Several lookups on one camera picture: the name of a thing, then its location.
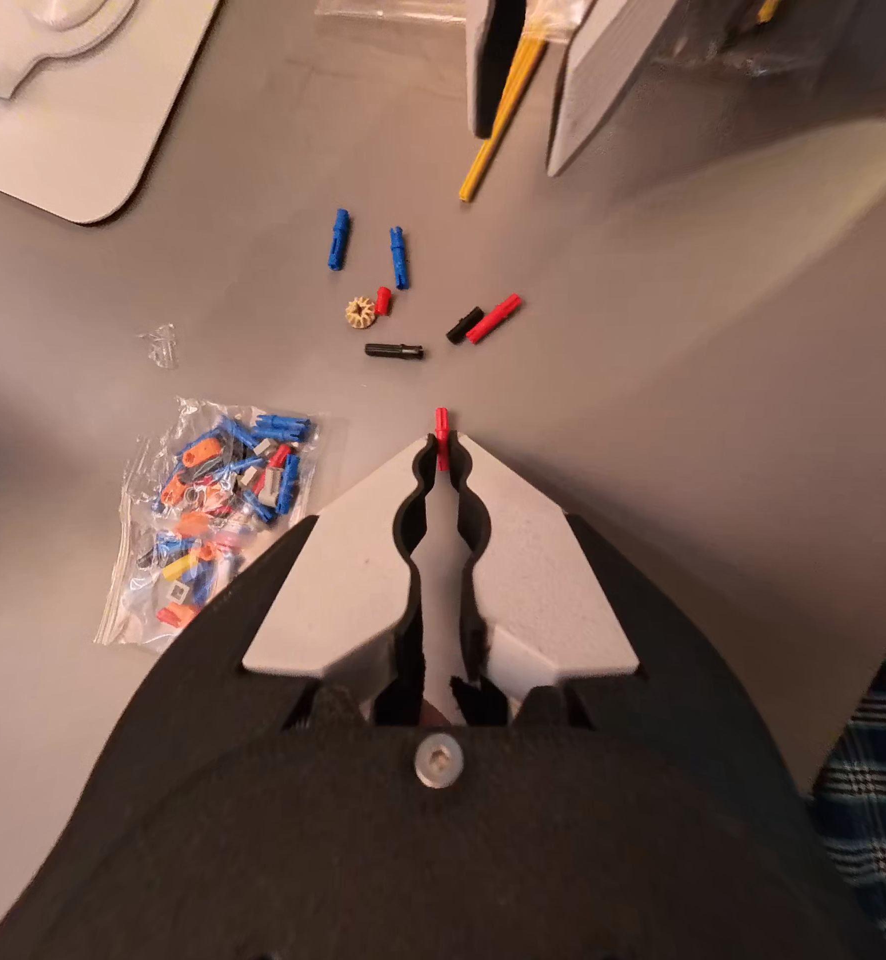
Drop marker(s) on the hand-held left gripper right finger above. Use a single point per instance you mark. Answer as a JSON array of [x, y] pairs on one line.
[[555, 585]]

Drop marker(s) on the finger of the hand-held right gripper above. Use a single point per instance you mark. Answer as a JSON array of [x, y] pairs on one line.
[[600, 82], [480, 67]]

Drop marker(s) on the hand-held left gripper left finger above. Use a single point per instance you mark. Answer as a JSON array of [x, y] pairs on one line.
[[338, 570]]

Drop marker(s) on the yellow lego axle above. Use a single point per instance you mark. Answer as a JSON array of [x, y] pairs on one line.
[[499, 127]]

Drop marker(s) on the clear bag of lego parts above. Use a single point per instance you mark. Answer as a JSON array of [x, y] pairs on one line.
[[218, 517]]

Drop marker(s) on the small red lego pin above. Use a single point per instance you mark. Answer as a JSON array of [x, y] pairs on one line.
[[441, 439]]

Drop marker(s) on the blue lego pin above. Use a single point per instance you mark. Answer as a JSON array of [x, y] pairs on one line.
[[338, 240], [399, 259]]

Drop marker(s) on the long black lego pin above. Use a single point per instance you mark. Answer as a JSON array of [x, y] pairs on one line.
[[392, 350]]

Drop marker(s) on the long red lego pin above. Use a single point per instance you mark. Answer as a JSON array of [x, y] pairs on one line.
[[494, 319]]

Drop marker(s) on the short red lego pin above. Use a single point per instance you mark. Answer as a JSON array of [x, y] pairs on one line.
[[383, 301]]

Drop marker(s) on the short black lego pin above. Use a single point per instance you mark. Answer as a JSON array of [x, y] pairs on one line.
[[464, 325]]

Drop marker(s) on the tan lego gear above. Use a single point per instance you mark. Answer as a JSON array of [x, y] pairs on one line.
[[359, 312]]

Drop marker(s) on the clear plastic scrap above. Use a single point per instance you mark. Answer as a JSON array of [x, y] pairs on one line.
[[161, 346]]

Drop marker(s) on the blue plaid clothing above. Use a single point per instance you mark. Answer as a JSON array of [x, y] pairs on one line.
[[874, 787]]

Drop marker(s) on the white board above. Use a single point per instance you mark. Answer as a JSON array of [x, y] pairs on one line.
[[90, 142]]

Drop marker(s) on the clear plastic packaging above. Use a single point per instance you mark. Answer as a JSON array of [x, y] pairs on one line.
[[38, 37]]

